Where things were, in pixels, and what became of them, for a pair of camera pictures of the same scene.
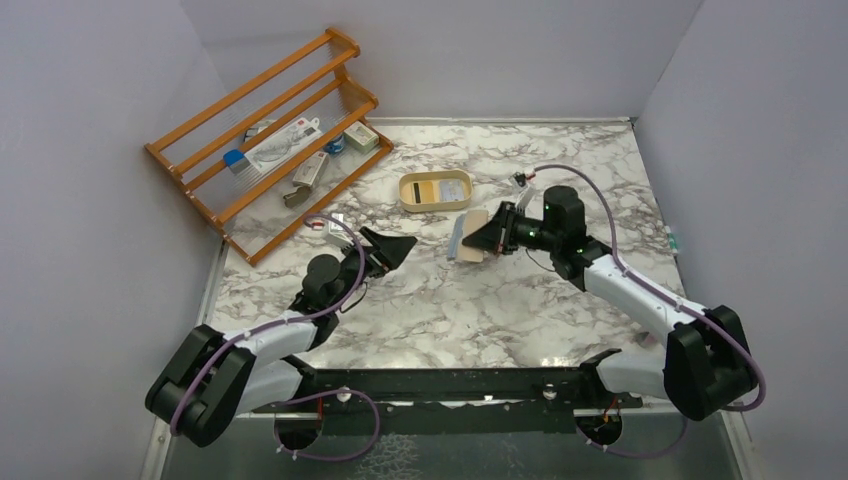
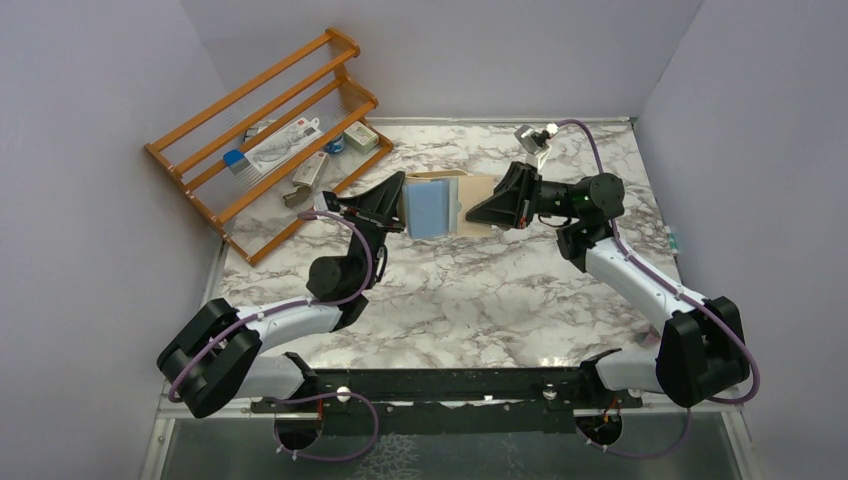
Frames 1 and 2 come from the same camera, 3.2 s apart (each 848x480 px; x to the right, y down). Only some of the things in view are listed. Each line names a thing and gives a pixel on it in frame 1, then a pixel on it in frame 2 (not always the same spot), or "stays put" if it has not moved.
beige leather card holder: (472, 221) to (465, 193)
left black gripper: (371, 258) to (361, 215)
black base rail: (591, 386) stays put
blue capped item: (236, 160) stays put
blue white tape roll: (336, 145) stays put
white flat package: (285, 143) stays put
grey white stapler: (306, 179) stays put
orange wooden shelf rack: (268, 155) stays put
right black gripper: (504, 231) to (525, 196)
